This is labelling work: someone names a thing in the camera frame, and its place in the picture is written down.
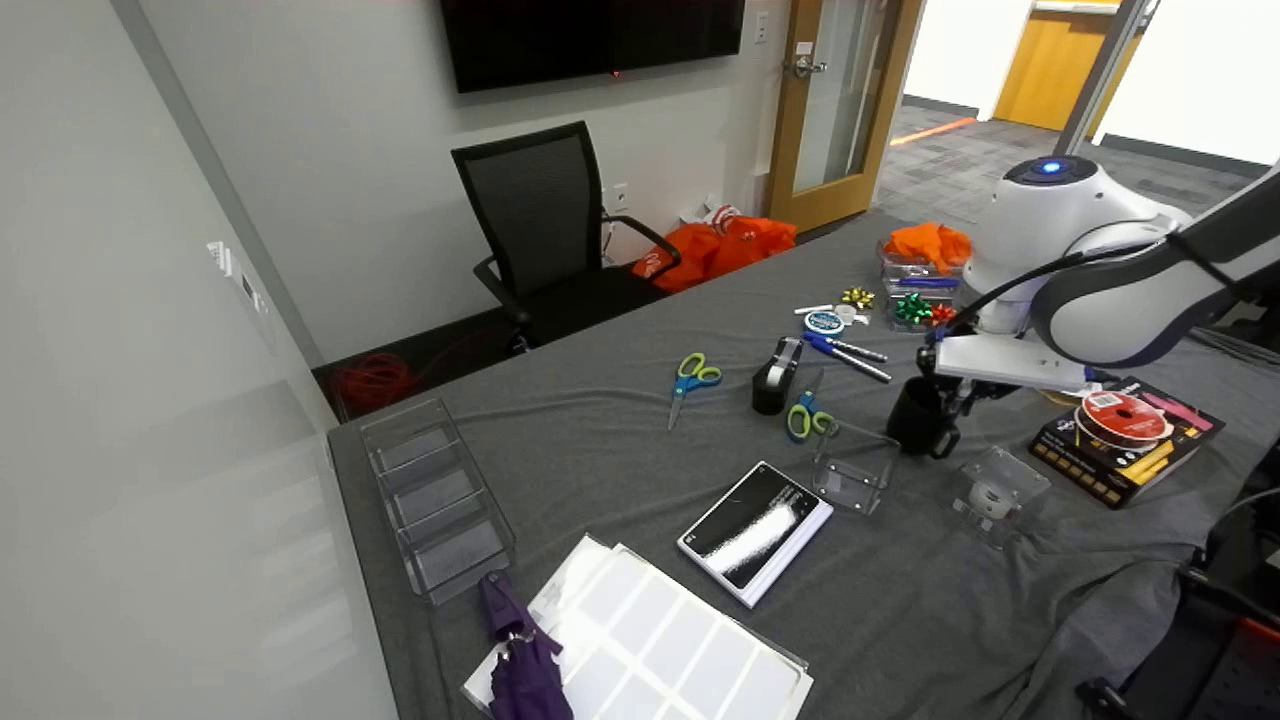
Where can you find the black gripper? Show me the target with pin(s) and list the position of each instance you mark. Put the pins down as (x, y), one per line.
(957, 392)

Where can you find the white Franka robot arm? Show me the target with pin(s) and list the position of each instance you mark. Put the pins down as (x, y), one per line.
(1135, 292)

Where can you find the clear square plastic box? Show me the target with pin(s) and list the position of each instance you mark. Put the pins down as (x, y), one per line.
(998, 494)

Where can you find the small clear acrylic holder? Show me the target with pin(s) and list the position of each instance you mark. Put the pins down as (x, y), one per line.
(854, 476)

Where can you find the red gift bow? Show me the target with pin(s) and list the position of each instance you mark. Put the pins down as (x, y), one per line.
(943, 317)

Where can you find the green gift bow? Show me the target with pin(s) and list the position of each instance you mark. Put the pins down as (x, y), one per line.
(913, 311)

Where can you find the clear plastic organizer tray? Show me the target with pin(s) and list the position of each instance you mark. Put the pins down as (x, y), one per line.
(923, 284)

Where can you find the gold gift bow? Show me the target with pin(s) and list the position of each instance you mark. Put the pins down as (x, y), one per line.
(859, 299)

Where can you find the blue ribbon spool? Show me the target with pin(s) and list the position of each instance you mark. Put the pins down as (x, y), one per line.
(825, 317)

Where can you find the orange ribbon spool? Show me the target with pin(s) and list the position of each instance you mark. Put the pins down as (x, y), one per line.
(1120, 417)

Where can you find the black tape dispenser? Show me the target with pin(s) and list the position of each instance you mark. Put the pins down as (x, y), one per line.
(774, 383)

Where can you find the orange crumpled cloth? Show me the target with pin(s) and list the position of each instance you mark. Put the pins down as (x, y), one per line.
(930, 246)

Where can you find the black printed cardboard box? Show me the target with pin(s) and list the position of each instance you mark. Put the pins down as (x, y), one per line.
(1135, 462)

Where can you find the orange bag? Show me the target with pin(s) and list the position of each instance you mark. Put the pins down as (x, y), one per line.
(712, 250)

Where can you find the grey tablecloth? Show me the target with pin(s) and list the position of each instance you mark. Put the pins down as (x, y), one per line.
(615, 466)

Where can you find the wooden glass panel door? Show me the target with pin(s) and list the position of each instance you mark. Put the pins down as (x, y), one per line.
(840, 106)

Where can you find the white label sheet stack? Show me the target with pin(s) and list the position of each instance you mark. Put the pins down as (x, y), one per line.
(666, 652)

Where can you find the yellow wooden door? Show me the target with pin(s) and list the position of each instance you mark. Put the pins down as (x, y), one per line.
(1044, 66)

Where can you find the black mesh office chair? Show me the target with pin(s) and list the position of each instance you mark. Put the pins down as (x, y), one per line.
(547, 214)

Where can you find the purple folded umbrella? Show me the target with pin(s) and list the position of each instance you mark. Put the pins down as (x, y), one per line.
(524, 663)

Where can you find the long clear compartment tray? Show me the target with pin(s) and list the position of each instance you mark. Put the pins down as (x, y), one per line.
(433, 501)

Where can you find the white wall outlet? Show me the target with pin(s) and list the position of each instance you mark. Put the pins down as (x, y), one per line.
(623, 199)

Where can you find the black wall television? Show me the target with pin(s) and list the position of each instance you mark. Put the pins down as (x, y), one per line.
(587, 36)

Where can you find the white wall thermostat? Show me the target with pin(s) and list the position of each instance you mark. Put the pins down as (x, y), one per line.
(227, 260)

